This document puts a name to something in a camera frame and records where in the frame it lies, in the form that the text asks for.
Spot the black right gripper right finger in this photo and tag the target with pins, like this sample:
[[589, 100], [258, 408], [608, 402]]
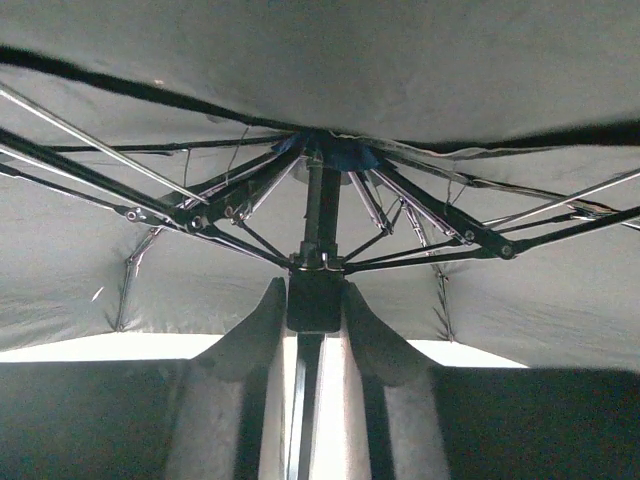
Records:
[[403, 430]]

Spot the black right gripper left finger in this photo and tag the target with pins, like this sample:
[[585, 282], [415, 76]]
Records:
[[231, 420]]

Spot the beige folding umbrella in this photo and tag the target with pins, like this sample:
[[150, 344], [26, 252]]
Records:
[[471, 166]]

